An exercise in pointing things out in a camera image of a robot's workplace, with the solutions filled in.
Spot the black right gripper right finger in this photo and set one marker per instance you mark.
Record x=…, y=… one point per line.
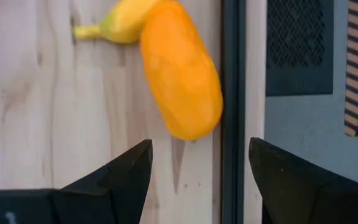
x=306, y=193

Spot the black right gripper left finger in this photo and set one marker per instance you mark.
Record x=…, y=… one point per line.
x=120, y=193

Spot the yellow-orange mango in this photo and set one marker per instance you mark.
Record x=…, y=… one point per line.
x=182, y=71

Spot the yellow banana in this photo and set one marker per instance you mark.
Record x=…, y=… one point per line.
x=120, y=26

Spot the black mesh panel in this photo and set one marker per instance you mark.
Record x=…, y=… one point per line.
x=298, y=46

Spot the black metal table frame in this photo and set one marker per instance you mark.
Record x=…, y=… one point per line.
x=233, y=109

